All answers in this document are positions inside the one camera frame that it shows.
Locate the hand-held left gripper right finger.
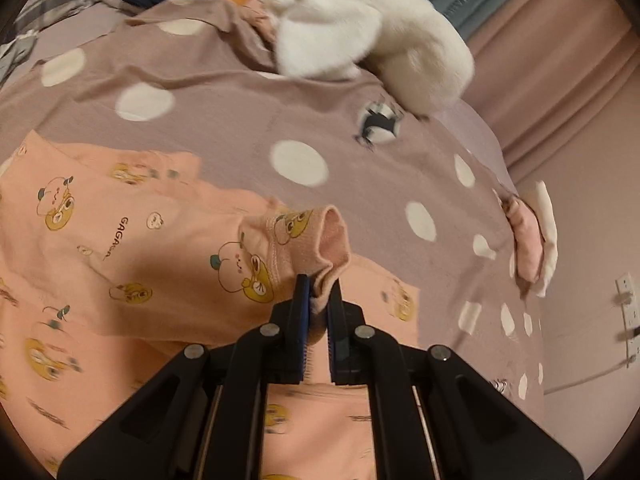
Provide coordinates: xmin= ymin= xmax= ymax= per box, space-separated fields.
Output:
xmin=325 ymin=280 xmax=586 ymax=480

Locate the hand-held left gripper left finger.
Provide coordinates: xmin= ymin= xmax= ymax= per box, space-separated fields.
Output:
xmin=56 ymin=274 xmax=313 ymax=480

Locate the pink cartoon print garment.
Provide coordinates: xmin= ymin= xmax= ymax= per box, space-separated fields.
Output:
xmin=0 ymin=130 xmax=426 ymax=480

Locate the pink folded cloth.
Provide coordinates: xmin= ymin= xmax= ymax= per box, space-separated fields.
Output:
xmin=502 ymin=197 xmax=546 ymax=283

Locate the mauve polka-dot bed sheet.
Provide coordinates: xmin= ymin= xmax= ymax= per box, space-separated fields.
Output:
xmin=0 ymin=0 xmax=546 ymax=411

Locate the white folded cloth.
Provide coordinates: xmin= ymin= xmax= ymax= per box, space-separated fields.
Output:
xmin=520 ymin=180 xmax=558 ymax=298

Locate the white fleece garment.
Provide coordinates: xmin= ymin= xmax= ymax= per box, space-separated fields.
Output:
xmin=217 ymin=0 xmax=476 ymax=116

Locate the pink curtain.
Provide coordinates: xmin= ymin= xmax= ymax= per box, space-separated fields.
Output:
xmin=460 ymin=0 xmax=640 ymax=181

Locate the white wall socket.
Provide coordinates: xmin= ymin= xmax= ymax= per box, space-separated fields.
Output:
xmin=616 ymin=272 xmax=640 ymax=368

